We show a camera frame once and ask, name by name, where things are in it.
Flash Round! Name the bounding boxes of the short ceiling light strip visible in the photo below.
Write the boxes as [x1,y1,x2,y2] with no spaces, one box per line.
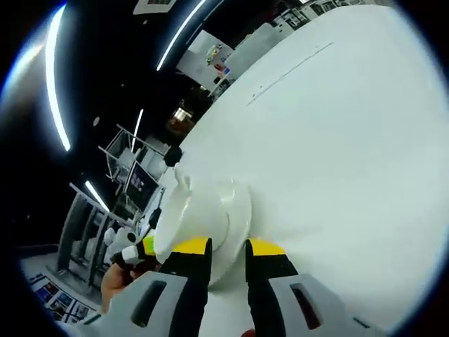
[83,180,110,212]
[132,108,145,140]

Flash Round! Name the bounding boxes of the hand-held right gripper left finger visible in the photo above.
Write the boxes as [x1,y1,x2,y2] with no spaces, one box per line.
[75,237,213,337]

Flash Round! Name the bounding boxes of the tall white shelf rack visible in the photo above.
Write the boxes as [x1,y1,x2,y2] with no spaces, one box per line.
[57,181,119,286]

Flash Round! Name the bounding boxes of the white coffee cup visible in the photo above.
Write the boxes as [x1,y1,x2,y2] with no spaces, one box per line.
[152,164,233,265]

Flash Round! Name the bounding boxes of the white coffee tray saucer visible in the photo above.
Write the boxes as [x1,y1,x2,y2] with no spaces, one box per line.
[206,176,253,293]

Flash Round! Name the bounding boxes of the long ceiling light strip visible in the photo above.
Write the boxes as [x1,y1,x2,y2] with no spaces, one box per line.
[44,4,72,152]

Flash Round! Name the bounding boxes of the wall poster with pictures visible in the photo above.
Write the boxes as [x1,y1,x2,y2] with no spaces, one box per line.
[29,275,100,324]

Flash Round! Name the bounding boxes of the white tabletop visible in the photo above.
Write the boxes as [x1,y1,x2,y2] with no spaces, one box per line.
[153,4,447,333]

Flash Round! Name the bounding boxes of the shelf with colourful items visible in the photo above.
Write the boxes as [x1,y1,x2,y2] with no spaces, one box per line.
[205,44,234,73]

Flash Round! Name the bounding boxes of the ceiling air conditioner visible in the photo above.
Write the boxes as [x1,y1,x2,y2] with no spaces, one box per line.
[133,0,177,15]

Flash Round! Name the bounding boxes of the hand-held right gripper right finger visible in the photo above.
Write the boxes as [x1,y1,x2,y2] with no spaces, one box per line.
[243,238,389,337]

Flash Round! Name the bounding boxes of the person's left hand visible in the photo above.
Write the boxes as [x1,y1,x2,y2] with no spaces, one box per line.
[100,261,142,315]

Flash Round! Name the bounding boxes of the white metal shelf rack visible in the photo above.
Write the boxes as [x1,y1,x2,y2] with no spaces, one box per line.
[99,124,170,187]

